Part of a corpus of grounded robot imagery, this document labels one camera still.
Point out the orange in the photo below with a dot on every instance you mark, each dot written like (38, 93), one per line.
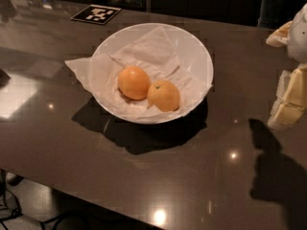
(164, 95)
(134, 83)

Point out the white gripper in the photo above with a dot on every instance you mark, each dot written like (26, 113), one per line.
(298, 35)

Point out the white paper napkin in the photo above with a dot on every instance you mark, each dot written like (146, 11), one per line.
(150, 53)

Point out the black white fiducial marker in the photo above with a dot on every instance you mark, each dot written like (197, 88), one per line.
(96, 14)

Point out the white bowl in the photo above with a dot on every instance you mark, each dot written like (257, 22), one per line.
(192, 48)

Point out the person in dark trousers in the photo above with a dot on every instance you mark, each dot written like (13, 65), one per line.
(274, 13)

